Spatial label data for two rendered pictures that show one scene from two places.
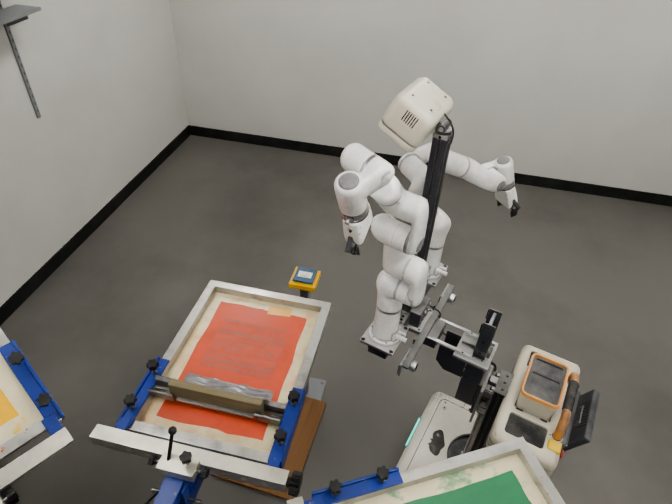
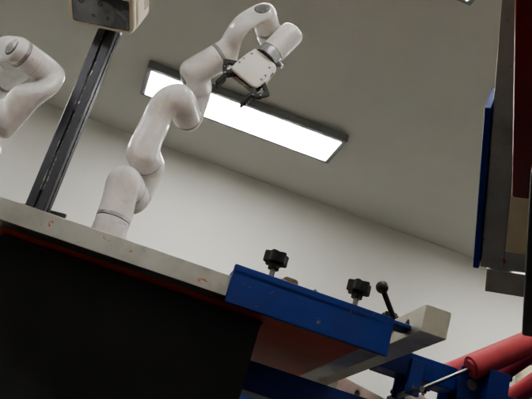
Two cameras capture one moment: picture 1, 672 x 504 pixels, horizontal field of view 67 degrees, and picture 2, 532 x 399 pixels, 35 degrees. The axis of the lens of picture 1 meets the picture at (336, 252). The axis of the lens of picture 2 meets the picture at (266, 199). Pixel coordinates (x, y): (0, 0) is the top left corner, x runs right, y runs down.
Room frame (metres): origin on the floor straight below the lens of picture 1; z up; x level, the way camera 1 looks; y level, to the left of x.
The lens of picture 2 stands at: (1.70, 1.99, 0.56)
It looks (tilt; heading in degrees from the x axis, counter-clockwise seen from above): 23 degrees up; 250
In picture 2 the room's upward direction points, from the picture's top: 16 degrees clockwise
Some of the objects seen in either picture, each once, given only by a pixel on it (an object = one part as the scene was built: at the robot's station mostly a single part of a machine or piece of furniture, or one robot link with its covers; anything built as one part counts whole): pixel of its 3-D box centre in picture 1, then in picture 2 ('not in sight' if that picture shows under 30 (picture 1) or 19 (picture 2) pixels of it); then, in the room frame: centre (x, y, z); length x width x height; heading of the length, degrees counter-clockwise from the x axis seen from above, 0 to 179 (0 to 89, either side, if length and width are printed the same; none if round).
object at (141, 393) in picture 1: (145, 393); (307, 313); (1.09, 0.69, 0.98); 0.30 x 0.05 x 0.07; 169
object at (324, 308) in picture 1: (239, 360); (154, 305); (1.27, 0.37, 0.97); 0.79 x 0.58 x 0.04; 169
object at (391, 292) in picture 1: (393, 291); (123, 195); (1.31, -0.21, 1.37); 0.13 x 0.10 x 0.16; 58
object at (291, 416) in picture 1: (287, 426); not in sight; (0.99, 0.14, 0.98); 0.30 x 0.05 x 0.07; 169
